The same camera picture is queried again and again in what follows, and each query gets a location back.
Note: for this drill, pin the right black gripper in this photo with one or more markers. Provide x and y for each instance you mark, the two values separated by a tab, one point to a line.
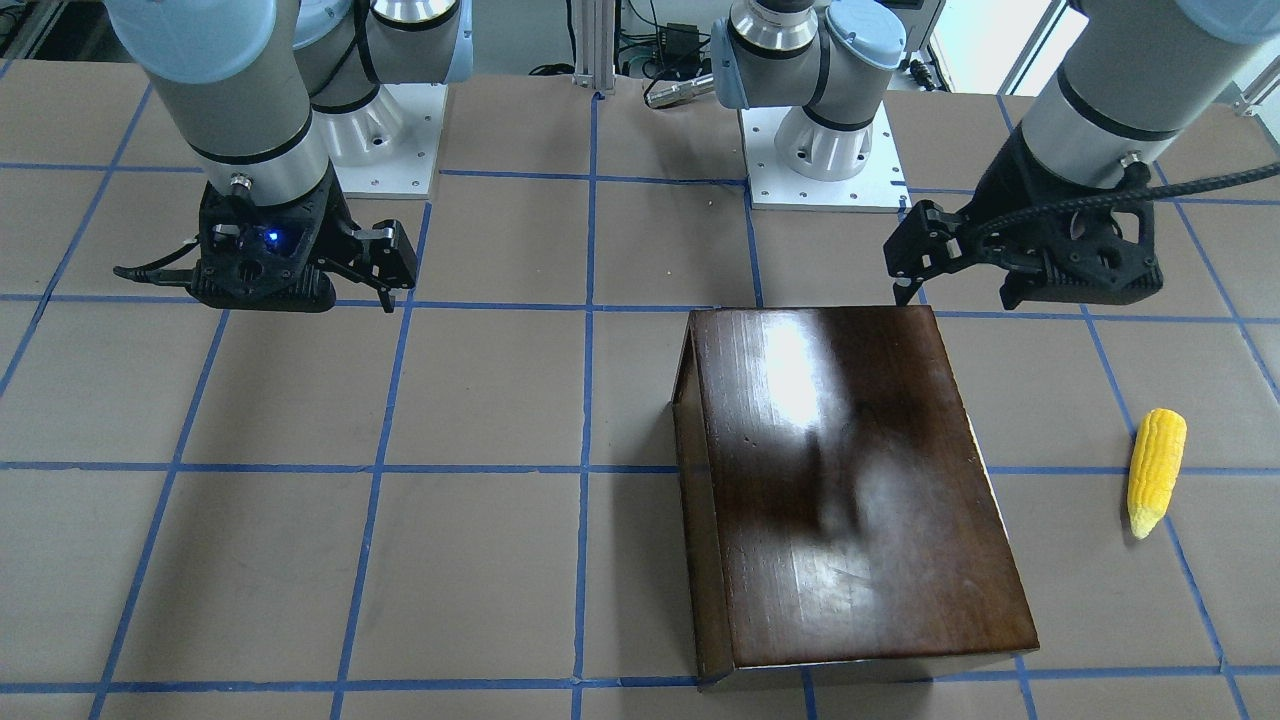
327	226

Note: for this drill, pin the aluminium frame post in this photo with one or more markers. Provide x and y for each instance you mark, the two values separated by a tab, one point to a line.
593	24

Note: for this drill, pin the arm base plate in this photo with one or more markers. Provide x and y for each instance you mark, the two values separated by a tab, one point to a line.
794	164
388	149

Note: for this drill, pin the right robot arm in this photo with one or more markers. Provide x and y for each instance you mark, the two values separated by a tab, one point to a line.
273	98

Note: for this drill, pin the dark wooden drawer cabinet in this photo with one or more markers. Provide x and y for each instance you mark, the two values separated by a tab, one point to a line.
838	513

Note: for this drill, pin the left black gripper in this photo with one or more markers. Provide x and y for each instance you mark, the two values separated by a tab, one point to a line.
1027	190

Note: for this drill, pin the yellow toy corn cob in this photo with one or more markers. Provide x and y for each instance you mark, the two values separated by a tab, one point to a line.
1154	469

